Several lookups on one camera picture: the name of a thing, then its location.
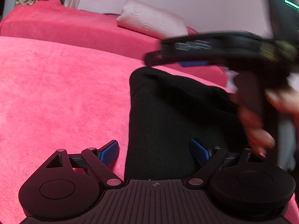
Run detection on black knit pants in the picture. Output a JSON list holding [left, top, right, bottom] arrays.
[[124, 67, 248, 180]]

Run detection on person's right hand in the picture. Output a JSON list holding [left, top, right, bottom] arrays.
[[229, 89, 299, 157]]

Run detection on red folded cloth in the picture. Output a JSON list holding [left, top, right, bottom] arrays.
[[187, 26, 198, 36]]

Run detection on light pink pillow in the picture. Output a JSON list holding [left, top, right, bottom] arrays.
[[116, 0, 188, 39]]

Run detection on pink bed blanket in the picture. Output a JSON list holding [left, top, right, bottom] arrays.
[[1, 0, 227, 223]]

